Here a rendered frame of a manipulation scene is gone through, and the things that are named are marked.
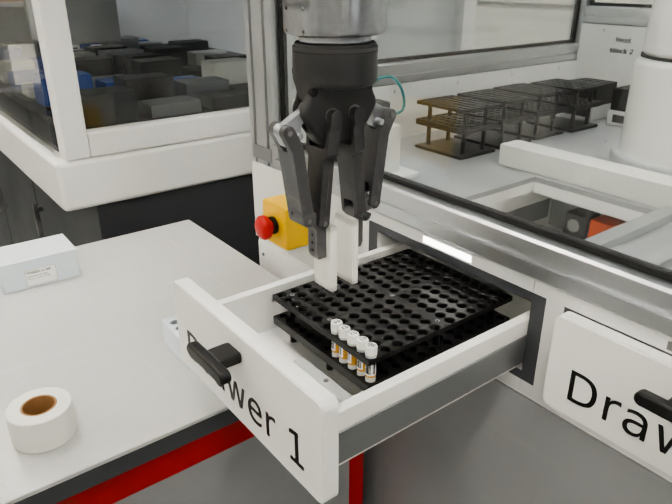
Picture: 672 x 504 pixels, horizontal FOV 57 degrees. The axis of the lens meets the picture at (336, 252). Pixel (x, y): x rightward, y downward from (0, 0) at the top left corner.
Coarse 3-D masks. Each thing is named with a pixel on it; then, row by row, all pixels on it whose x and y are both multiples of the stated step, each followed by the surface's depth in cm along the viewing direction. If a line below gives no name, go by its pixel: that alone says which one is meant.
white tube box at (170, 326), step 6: (168, 318) 89; (174, 318) 90; (162, 324) 89; (168, 324) 88; (174, 324) 90; (168, 330) 87; (174, 330) 87; (168, 336) 88; (174, 336) 86; (168, 342) 89; (174, 342) 86; (174, 348) 87; (180, 348) 85; (180, 354) 85; (186, 366) 84
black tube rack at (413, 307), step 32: (416, 256) 85; (320, 288) 75; (352, 288) 75; (384, 288) 75; (416, 288) 75; (448, 288) 76; (480, 288) 76; (288, 320) 75; (352, 320) 68; (384, 320) 69; (416, 320) 68; (448, 320) 69; (480, 320) 74; (320, 352) 68; (384, 352) 68; (416, 352) 68
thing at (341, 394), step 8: (296, 360) 71; (304, 360) 71; (304, 368) 69; (312, 368) 69; (312, 376) 68; (320, 376) 68; (328, 384) 66; (336, 384) 66; (336, 392) 65; (344, 392) 65
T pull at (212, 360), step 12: (192, 348) 61; (204, 348) 61; (216, 348) 61; (228, 348) 61; (204, 360) 60; (216, 360) 59; (228, 360) 60; (240, 360) 61; (216, 372) 58; (228, 372) 58
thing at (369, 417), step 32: (384, 256) 88; (256, 288) 77; (288, 288) 79; (256, 320) 77; (512, 320) 70; (288, 352) 74; (448, 352) 64; (480, 352) 66; (512, 352) 70; (352, 384) 68; (384, 384) 59; (416, 384) 61; (448, 384) 64; (480, 384) 68; (352, 416) 56; (384, 416) 59; (416, 416) 62; (352, 448) 58
